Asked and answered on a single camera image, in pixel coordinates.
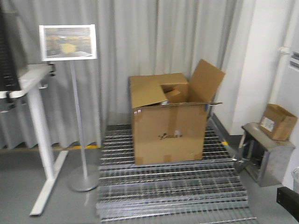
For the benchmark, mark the white desk with legs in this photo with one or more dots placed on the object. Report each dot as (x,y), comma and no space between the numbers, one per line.
(30,84)

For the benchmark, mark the framed sign on stand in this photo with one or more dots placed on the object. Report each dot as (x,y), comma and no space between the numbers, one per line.
(71,43)

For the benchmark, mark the large cardboard box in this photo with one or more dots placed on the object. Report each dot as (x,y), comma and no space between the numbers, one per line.
(169,114)

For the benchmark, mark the clear glass beaker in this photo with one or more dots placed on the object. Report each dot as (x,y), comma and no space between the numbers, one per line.
(295,175)

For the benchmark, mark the steel floor grating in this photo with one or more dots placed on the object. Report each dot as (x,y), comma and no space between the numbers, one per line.
(207,191)

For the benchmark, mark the small cardboard box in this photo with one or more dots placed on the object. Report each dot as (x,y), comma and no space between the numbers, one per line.
(277,122)

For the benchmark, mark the open steel box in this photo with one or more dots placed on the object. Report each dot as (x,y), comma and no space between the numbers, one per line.
(266,160)

